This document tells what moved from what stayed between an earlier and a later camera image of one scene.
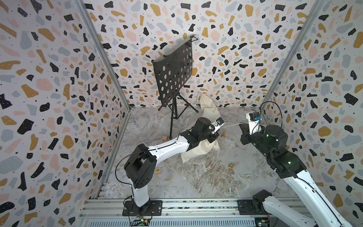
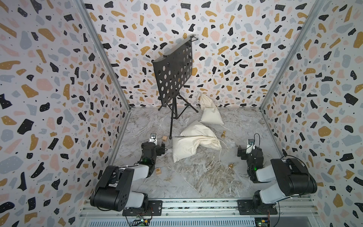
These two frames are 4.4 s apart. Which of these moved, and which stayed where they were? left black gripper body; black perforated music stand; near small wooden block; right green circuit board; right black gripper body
Moved: left black gripper body; right black gripper body
Stayed: right green circuit board; near small wooden block; black perforated music stand
